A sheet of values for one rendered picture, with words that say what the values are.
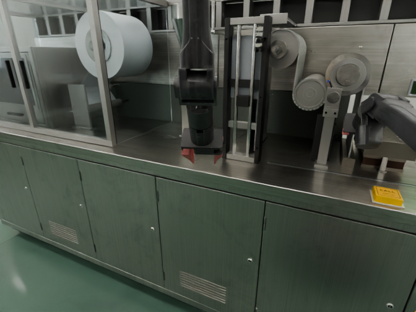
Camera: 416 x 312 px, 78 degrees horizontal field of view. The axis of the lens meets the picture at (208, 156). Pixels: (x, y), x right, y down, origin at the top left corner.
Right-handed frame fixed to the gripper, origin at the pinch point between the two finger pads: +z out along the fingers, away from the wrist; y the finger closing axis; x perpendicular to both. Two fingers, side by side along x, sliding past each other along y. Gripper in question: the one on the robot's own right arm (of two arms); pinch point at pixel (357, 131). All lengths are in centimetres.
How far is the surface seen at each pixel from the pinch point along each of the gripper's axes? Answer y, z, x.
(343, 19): -9, 14, 56
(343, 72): -7.1, -5.6, 19.7
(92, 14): -102, -35, 29
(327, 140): -9.2, 6.0, -2.7
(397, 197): 11.5, -7.6, -21.7
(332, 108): -9.2, -2.6, 7.0
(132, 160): -85, -9, -24
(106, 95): -102, -17, 2
